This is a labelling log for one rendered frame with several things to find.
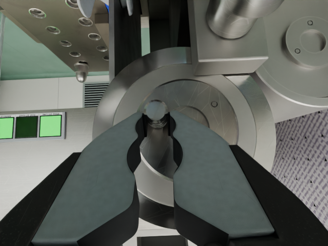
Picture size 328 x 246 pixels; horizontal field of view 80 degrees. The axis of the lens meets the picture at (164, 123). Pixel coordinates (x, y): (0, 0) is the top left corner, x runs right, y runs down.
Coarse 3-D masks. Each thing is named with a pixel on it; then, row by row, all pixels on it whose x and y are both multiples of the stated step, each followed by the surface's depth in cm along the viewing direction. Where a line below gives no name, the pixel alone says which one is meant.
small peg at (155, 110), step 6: (150, 102) 11; (156, 102) 11; (162, 102) 11; (144, 108) 11; (150, 108) 11; (156, 108) 11; (162, 108) 11; (144, 114) 11; (150, 114) 11; (156, 114) 11; (162, 114) 11; (150, 120) 11; (156, 120) 11; (162, 120) 11; (156, 126) 13; (162, 126) 13
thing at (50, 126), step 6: (42, 120) 49; (48, 120) 49; (54, 120) 49; (60, 120) 49; (42, 126) 49; (48, 126) 49; (54, 126) 49; (60, 126) 49; (42, 132) 49; (48, 132) 49; (54, 132) 49
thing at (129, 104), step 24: (168, 72) 16; (192, 72) 16; (144, 96) 16; (240, 96) 16; (120, 120) 16; (240, 120) 16; (240, 144) 15; (144, 168) 15; (144, 192) 15; (168, 192) 15
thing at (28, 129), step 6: (18, 120) 49; (24, 120) 49; (30, 120) 49; (36, 120) 49; (18, 126) 49; (24, 126) 49; (30, 126) 49; (36, 126) 49; (18, 132) 49; (24, 132) 49; (30, 132) 49
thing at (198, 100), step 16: (176, 80) 14; (192, 80) 14; (160, 96) 14; (176, 96) 14; (192, 96) 14; (208, 96) 14; (224, 96) 14; (192, 112) 14; (208, 112) 14; (224, 112) 14; (160, 128) 14; (224, 128) 14; (144, 144) 14; (160, 144) 14; (144, 160) 14; (160, 160) 14; (160, 176) 14
